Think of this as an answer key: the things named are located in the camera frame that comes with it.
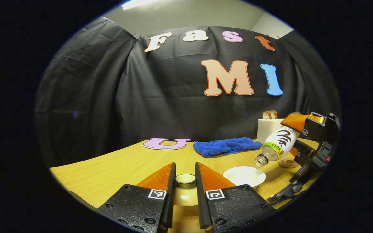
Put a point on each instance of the white teacup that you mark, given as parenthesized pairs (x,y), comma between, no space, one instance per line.
(243,176)

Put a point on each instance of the black backdrop cloth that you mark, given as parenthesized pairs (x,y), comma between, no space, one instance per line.
(108,103)

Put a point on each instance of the white teacup lid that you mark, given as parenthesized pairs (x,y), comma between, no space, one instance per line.
(185,194)

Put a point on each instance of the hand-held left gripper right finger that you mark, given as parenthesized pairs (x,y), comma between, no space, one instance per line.
(202,207)

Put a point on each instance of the blue towel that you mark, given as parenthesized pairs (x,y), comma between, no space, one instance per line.
(227,146)

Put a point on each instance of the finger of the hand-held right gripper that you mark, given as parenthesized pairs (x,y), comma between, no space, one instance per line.
(314,127)
(304,149)

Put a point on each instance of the pink foam cutout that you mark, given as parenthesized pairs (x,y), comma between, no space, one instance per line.
(154,144)

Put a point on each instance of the white toaster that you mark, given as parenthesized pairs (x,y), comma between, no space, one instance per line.
(265,129)

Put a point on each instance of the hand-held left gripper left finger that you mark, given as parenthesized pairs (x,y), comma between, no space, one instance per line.
(169,207)

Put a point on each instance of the clear water bottle white label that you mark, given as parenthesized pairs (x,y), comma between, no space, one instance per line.
(278,144)

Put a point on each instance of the round cork coaster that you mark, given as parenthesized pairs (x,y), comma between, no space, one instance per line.
(288,163)

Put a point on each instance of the toast bread slice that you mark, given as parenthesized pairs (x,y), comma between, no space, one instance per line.
(274,114)
(266,115)

